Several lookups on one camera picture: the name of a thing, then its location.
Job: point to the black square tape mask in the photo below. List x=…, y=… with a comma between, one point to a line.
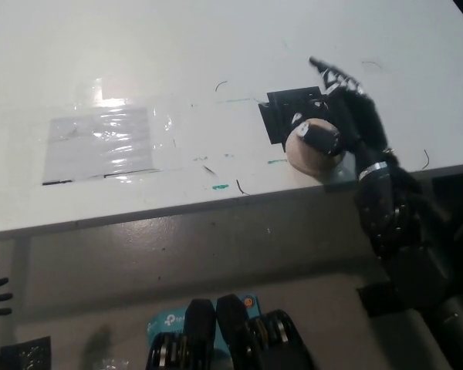
x=279, y=115

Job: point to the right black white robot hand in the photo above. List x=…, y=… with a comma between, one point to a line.
x=364, y=123

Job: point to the pink round dumpling toy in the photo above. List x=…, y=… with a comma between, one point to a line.
x=310, y=162

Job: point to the black tape floor marker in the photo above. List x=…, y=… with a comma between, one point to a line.
x=378, y=302

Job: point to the black perforated floor mat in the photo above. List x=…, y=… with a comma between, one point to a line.
x=27, y=352

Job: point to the clear plastic sheet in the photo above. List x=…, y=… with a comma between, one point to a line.
x=98, y=146

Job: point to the teal router box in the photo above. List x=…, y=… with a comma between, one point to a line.
x=167, y=321

